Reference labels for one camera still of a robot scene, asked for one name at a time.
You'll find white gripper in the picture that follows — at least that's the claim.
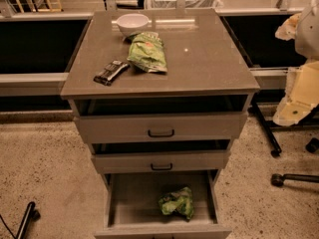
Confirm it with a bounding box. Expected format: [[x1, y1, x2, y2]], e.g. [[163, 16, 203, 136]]
[[273, 61, 319, 126]]

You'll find green rice chip bag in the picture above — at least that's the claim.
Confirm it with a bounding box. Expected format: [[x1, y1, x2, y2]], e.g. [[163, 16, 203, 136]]
[[159, 186, 194, 220]]

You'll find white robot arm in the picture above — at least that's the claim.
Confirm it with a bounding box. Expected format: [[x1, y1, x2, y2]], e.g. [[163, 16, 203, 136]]
[[273, 0, 319, 126]]

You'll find top grey drawer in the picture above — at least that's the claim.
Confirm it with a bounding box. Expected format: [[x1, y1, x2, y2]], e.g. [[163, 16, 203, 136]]
[[73, 95, 247, 143]]

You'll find grey drawer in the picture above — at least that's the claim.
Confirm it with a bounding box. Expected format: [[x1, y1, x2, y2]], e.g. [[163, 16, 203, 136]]
[[73, 95, 247, 143], [92, 139, 230, 173], [95, 171, 231, 239]]

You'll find grey drawer cabinet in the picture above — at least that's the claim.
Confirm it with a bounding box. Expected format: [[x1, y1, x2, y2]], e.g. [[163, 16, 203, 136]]
[[60, 8, 261, 239]]

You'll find green chip bag on counter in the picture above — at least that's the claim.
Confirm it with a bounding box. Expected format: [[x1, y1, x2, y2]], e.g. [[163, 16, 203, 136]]
[[127, 32, 167, 73]]

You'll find bottom grey drawer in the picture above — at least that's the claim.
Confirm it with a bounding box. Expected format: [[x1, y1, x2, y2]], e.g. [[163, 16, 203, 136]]
[[95, 171, 231, 239]]

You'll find middle grey drawer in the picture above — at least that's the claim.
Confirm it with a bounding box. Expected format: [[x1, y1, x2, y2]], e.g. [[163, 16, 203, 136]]
[[92, 139, 230, 173]]

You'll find black caster wheel right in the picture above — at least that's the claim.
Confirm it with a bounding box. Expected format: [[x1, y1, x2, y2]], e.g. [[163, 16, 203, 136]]
[[305, 137, 319, 153]]

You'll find black chair leg caster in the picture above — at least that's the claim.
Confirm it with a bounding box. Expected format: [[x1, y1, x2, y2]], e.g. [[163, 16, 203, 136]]
[[270, 173, 319, 187]]

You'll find white ceramic bowl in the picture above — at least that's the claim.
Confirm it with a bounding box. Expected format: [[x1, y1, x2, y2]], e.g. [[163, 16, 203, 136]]
[[117, 13, 149, 37]]

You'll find dark snack bar wrapper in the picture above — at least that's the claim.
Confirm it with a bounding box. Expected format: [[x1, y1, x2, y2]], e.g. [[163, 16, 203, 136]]
[[94, 60, 130, 86]]

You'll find black stand leg left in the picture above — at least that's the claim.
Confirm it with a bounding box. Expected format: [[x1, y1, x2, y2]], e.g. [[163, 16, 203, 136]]
[[0, 201, 41, 239]]

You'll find black table leg frame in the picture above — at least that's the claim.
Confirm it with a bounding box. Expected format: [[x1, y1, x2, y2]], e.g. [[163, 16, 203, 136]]
[[249, 98, 319, 158]]

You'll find black top drawer handle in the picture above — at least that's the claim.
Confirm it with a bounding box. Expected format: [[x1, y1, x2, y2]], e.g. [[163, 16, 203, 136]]
[[148, 129, 174, 138]]

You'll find black drawer handle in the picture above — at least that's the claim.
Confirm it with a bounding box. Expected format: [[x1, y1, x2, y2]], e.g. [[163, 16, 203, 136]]
[[151, 163, 173, 171], [148, 129, 174, 138]]

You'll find black middle drawer handle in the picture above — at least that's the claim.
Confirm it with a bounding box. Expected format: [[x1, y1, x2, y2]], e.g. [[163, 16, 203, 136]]
[[151, 163, 173, 171]]

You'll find white wire basket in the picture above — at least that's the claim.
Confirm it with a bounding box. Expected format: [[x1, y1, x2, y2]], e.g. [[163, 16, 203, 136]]
[[145, 0, 223, 10]]

